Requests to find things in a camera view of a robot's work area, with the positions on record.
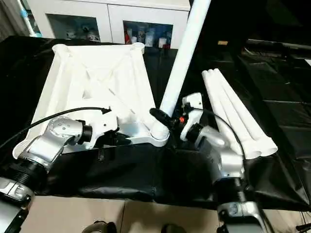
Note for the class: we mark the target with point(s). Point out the white plastic table top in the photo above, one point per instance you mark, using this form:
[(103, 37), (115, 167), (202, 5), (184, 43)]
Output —
[(85, 72)]

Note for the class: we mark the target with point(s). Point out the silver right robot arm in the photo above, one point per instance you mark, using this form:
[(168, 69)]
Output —
[(218, 150)]

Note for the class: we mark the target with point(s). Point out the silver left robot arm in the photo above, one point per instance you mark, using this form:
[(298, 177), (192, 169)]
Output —
[(48, 138)]

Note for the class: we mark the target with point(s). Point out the black work mat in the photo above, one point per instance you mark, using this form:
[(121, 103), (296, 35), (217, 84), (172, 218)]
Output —
[(121, 174)]

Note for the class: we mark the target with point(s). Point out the white mug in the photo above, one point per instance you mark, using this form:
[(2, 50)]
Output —
[(133, 39), (161, 42)]

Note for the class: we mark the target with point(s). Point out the white blue patterned container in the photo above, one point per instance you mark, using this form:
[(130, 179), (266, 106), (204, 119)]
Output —
[(148, 38)]

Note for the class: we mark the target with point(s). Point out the dark left robot foot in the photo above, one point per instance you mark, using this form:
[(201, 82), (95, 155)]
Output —
[(98, 227)]

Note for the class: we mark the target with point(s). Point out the red bottle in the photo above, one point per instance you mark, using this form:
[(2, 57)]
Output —
[(126, 37)]

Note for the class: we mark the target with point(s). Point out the yellowish label tag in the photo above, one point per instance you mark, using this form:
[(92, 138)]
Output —
[(222, 43)]

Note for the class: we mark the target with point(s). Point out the small white figurine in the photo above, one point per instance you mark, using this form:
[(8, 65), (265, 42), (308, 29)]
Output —
[(70, 34)]

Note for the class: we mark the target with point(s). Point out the white glass door cabinet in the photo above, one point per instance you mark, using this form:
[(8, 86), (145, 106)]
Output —
[(109, 12)]

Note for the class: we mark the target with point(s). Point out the white flat board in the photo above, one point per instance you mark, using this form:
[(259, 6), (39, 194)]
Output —
[(307, 60)]

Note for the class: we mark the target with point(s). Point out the grey curtain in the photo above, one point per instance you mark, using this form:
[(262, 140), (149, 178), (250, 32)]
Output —
[(9, 17)]

